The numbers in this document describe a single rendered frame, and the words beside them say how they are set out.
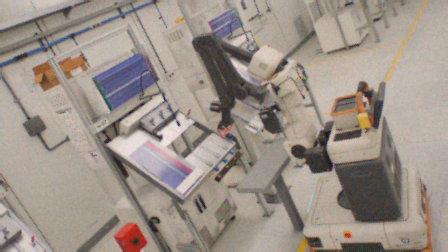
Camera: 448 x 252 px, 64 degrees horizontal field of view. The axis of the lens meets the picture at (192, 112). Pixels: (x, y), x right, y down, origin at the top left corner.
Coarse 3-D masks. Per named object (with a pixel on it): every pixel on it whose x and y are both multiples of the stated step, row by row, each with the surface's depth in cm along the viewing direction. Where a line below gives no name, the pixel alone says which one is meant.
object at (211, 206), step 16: (144, 192) 299; (160, 192) 284; (208, 192) 294; (224, 192) 308; (128, 208) 285; (144, 208) 271; (160, 208) 259; (192, 208) 279; (208, 208) 291; (224, 208) 306; (160, 224) 267; (176, 224) 266; (208, 224) 289; (224, 224) 302; (176, 240) 264; (192, 240) 274; (208, 240) 286
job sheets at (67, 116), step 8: (56, 112) 276; (64, 112) 268; (72, 112) 262; (64, 120) 274; (72, 120) 267; (72, 128) 272; (80, 128) 266; (72, 136) 280; (80, 136) 272; (80, 144) 279; (88, 144) 269; (88, 152) 277; (96, 152) 270; (96, 160) 276
